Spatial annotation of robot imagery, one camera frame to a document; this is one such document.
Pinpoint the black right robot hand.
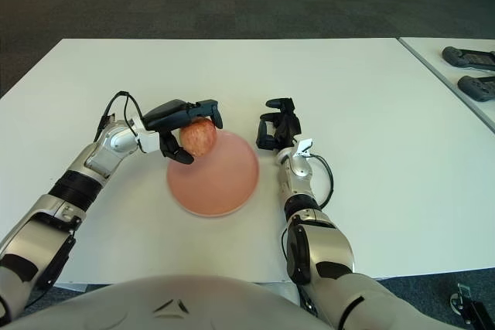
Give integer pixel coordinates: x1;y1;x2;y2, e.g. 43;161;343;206
255;97;302;151

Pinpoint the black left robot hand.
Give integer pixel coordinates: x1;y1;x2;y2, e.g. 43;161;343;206
142;99;224;165

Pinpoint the red yellow apple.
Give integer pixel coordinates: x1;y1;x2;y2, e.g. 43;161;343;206
178;119;217;157

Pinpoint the pink round plate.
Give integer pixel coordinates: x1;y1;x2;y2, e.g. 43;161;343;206
166;131;260;218

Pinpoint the grey robot torso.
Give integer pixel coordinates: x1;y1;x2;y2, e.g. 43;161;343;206
0;274;329;330

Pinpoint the grey handheld game controller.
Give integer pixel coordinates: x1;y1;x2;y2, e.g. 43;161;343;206
456;75;495;103
442;46;495;73

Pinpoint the black caster wheel stand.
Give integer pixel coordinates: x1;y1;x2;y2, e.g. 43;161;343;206
449;282;495;330

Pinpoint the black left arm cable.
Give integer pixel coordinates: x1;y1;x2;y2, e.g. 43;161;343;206
94;90;146;141

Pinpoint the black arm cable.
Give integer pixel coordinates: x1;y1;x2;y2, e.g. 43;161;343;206
94;90;146;141
311;154;335;209

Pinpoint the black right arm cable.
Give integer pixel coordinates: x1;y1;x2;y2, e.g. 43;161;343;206
311;154;335;209

